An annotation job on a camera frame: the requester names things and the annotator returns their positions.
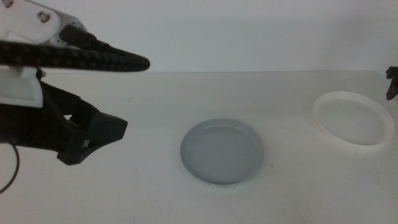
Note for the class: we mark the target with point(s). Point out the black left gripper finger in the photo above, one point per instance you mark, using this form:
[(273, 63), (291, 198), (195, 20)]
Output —
[(99, 130)]

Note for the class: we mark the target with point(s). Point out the mint green shallow bowl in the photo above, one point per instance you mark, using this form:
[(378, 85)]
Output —
[(224, 185)]

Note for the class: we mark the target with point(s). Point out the white shallow bowl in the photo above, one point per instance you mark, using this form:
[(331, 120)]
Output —
[(354, 119)]

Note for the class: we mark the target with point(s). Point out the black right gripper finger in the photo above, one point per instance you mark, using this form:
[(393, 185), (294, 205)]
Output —
[(394, 84)]

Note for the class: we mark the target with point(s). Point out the grey shallow bowl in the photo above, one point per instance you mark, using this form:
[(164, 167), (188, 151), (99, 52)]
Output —
[(222, 152)]

